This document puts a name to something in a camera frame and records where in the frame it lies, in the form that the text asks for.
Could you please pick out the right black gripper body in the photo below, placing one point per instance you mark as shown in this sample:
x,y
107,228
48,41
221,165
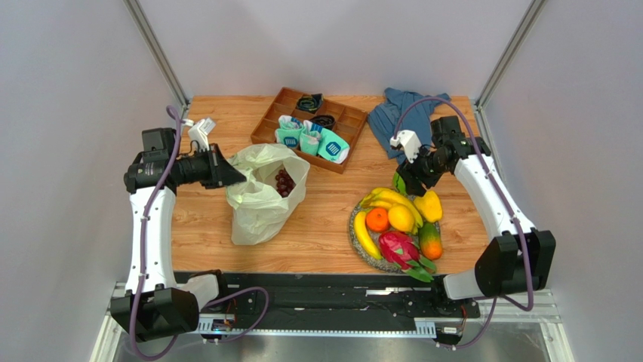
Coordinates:
x,y
415,172

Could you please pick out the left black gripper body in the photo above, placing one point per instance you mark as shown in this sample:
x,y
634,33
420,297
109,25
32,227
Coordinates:
x,y
208,177

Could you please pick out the green fake lime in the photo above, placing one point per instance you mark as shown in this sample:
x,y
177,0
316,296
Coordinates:
x,y
398,183

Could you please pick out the yellow fake pepper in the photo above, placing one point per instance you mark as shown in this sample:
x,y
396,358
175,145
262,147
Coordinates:
x,y
429,206

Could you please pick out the yellow fake lemon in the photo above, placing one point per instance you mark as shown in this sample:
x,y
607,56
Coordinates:
x,y
401,218

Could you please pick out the yellow banana bunch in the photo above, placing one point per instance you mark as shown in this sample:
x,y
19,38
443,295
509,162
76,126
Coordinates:
x,y
386,198

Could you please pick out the translucent yellow plastic bag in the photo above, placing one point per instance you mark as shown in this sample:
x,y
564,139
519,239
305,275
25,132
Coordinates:
x,y
259,210

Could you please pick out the orange fake tangerine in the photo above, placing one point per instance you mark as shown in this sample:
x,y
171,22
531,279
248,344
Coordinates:
x,y
377,220

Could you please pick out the orange green mango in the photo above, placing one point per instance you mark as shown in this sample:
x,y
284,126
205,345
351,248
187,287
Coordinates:
x,y
430,241

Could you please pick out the dark purple grape bunch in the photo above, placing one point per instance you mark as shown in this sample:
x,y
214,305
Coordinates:
x,y
284,183

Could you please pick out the pink dragon fruit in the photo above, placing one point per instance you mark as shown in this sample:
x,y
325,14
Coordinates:
x,y
399,249

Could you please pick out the single yellow banana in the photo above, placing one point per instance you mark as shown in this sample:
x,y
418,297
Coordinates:
x,y
363,236

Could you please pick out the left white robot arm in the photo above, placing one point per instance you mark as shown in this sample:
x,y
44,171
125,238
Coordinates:
x,y
154,306

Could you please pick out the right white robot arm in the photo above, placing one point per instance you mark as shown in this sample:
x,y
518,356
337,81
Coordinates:
x,y
518,257

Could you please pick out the blue cloth shirt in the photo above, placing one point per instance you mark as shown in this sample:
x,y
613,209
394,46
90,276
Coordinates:
x,y
384,118

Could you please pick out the teal sock left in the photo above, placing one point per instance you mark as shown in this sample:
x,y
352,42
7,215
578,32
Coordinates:
x,y
289,131

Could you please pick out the teal sock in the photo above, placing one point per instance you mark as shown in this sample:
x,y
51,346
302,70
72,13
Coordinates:
x,y
318,141
289,131

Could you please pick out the speckled round plate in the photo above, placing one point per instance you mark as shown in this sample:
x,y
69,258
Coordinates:
x,y
380,265

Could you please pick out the brown compartment tray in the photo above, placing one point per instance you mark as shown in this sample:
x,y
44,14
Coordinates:
x,y
349,123

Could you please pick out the teal sock right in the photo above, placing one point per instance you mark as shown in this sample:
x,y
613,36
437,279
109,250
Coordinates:
x,y
318,141

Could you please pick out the black rolled sock middle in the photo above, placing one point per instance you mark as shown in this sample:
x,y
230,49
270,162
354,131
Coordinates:
x,y
325,121

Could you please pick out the dark rolled sock back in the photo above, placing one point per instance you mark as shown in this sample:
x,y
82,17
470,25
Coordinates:
x,y
310,103

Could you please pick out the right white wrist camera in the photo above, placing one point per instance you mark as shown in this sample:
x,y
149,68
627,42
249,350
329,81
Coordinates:
x,y
408,142

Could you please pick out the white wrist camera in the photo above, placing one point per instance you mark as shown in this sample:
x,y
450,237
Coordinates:
x,y
408,142
198,132

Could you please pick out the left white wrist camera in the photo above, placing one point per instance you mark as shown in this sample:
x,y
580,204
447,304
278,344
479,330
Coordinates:
x,y
198,132

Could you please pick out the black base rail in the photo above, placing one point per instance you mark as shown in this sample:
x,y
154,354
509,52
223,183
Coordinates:
x,y
335,303

